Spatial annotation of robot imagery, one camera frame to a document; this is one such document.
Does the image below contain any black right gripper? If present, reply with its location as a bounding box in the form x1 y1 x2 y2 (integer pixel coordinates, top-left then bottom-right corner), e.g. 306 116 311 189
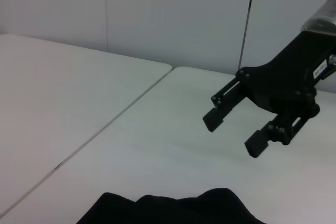
202 30 336 159

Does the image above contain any black t-shirt with FREE print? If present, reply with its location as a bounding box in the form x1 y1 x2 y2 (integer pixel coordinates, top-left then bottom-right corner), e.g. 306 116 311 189
76 187 266 224

